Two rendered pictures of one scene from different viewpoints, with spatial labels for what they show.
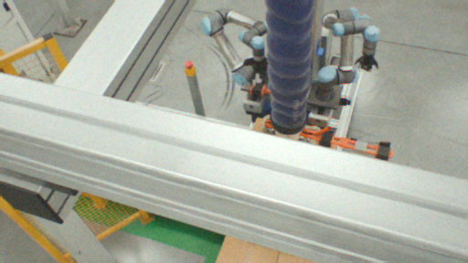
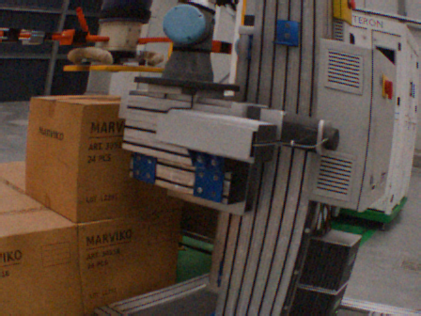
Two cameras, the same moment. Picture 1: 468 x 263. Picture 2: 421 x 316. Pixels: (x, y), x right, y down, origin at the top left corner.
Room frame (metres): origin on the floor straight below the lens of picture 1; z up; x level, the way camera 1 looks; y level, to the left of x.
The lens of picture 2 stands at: (2.36, -2.17, 1.05)
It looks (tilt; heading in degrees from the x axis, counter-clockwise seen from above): 9 degrees down; 96
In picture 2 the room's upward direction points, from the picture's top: 7 degrees clockwise
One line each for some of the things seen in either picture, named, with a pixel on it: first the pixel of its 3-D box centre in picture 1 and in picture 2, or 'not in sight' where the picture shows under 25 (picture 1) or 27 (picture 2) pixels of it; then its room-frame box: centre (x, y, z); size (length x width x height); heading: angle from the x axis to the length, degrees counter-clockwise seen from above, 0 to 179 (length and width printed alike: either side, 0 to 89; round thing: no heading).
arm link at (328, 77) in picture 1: (327, 78); (194, 28); (2.12, -0.71, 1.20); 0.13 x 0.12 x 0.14; 89
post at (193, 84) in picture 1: (198, 107); not in sight; (2.64, 0.24, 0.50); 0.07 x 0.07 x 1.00; 63
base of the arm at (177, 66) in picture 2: (325, 89); (189, 63); (2.12, -0.71, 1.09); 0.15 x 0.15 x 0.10
